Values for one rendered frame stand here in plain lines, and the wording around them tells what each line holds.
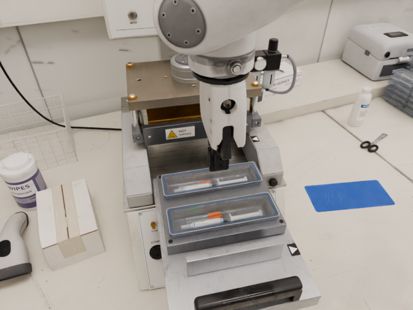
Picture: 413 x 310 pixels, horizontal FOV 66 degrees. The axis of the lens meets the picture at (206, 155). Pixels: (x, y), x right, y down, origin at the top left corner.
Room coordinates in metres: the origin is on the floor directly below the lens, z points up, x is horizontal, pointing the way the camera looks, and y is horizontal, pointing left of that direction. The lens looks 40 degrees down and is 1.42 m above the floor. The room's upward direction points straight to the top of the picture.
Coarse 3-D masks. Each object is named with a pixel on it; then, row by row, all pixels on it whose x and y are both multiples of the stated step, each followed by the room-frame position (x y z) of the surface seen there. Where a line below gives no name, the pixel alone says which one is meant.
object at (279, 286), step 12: (240, 288) 0.21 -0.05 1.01; (252, 288) 0.21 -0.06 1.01; (264, 288) 0.21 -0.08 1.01; (276, 288) 0.21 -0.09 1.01; (288, 288) 0.21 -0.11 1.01; (300, 288) 0.21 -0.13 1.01; (204, 300) 0.20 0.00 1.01; (216, 300) 0.20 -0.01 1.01; (228, 300) 0.20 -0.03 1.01; (240, 300) 0.20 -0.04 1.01; (252, 300) 0.20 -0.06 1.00; (264, 300) 0.20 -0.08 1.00
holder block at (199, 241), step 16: (160, 176) 0.44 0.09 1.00; (160, 192) 0.40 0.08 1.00; (224, 192) 0.40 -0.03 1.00; (240, 192) 0.40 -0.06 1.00; (256, 192) 0.40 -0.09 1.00; (256, 224) 0.33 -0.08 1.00; (272, 224) 0.33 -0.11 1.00; (176, 240) 0.30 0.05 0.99; (192, 240) 0.30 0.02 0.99; (208, 240) 0.30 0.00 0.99; (224, 240) 0.31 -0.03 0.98; (240, 240) 0.31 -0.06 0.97
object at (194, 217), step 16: (176, 208) 0.36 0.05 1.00; (192, 208) 0.36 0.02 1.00; (208, 208) 0.36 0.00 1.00; (224, 208) 0.36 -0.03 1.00; (240, 208) 0.36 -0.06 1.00; (256, 208) 0.36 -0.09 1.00; (272, 208) 0.36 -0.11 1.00; (176, 224) 0.32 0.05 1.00; (192, 224) 0.32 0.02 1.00; (208, 224) 0.32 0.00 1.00; (224, 224) 0.32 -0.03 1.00
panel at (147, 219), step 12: (276, 192) 0.48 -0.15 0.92; (144, 216) 0.42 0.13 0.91; (156, 216) 0.42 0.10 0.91; (144, 228) 0.40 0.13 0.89; (156, 228) 0.41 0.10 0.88; (144, 240) 0.39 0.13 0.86; (156, 240) 0.39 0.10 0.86; (144, 252) 0.38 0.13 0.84; (156, 264) 0.37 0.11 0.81; (156, 276) 0.36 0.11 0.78
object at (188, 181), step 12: (240, 168) 0.46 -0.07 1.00; (252, 168) 0.46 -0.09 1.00; (168, 180) 0.42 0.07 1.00; (180, 180) 0.42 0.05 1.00; (192, 180) 0.42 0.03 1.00; (204, 180) 0.42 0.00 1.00; (216, 180) 0.42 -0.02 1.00; (228, 180) 0.42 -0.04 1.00; (240, 180) 0.42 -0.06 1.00; (252, 180) 0.42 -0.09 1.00; (168, 192) 0.39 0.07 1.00; (180, 192) 0.39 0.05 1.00
